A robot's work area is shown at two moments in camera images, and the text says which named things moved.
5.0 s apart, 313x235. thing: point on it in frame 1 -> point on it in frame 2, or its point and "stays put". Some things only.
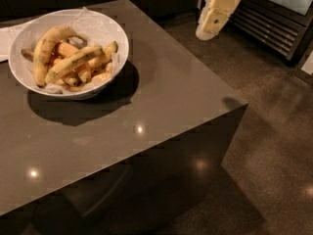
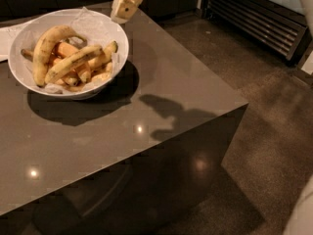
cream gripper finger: x=221 y=0 -> x=126 y=1
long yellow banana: x=71 y=60 stays put
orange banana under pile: x=66 y=50 stays put
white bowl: x=98 y=27 stays put
